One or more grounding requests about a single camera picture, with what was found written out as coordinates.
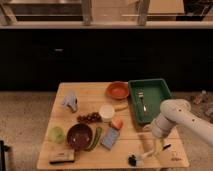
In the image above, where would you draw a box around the yellow banana piece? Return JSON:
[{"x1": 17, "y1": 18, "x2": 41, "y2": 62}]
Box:
[{"x1": 115, "y1": 105, "x2": 128, "y2": 112}]

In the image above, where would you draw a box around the green plastic tray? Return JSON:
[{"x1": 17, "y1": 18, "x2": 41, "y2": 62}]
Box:
[{"x1": 128, "y1": 78, "x2": 172, "y2": 125}]

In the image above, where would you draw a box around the black and white dish brush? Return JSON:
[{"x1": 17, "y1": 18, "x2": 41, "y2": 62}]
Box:
[{"x1": 128, "y1": 152, "x2": 153, "y2": 167}]

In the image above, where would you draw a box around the green cucumber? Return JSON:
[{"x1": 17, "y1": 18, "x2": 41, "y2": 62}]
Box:
[{"x1": 86, "y1": 127, "x2": 103, "y2": 151}]

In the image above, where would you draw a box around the orange carrot piece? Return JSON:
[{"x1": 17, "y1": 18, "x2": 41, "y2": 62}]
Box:
[{"x1": 110, "y1": 118, "x2": 123, "y2": 130}]

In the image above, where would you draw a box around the blue sponge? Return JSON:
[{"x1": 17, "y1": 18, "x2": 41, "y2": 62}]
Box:
[{"x1": 100, "y1": 128, "x2": 120, "y2": 150}]

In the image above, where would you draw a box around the dark red bowl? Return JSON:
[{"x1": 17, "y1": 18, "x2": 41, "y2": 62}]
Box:
[{"x1": 67, "y1": 123, "x2": 93, "y2": 151}]

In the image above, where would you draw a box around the green apple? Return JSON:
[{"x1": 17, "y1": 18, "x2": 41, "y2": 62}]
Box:
[{"x1": 48, "y1": 127, "x2": 65, "y2": 144}]

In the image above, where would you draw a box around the silver fork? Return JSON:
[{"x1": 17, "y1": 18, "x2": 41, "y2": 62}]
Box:
[{"x1": 138, "y1": 91, "x2": 147, "y2": 114}]

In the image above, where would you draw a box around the wooden table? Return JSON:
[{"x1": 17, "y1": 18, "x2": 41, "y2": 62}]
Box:
[{"x1": 37, "y1": 82, "x2": 189, "y2": 171}]

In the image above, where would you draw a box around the grey toy elephant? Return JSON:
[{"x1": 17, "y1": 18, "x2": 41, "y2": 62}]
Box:
[{"x1": 62, "y1": 91, "x2": 78, "y2": 113}]

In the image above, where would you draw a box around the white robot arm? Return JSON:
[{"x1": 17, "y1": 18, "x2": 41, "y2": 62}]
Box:
[{"x1": 148, "y1": 99, "x2": 213, "y2": 155}]

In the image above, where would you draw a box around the orange bowl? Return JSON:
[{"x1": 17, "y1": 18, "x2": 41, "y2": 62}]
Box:
[{"x1": 106, "y1": 81, "x2": 129, "y2": 100}]

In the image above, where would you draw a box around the white cup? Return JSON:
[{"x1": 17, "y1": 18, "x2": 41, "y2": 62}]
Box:
[{"x1": 99, "y1": 105, "x2": 115, "y2": 122}]

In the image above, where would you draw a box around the bunch of red grapes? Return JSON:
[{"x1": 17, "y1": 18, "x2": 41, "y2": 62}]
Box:
[{"x1": 77, "y1": 112, "x2": 101, "y2": 123}]

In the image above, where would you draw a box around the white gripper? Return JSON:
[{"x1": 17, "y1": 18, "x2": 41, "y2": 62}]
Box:
[{"x1": 146, "y1": 131, "x2": 173, "y2": 158}]

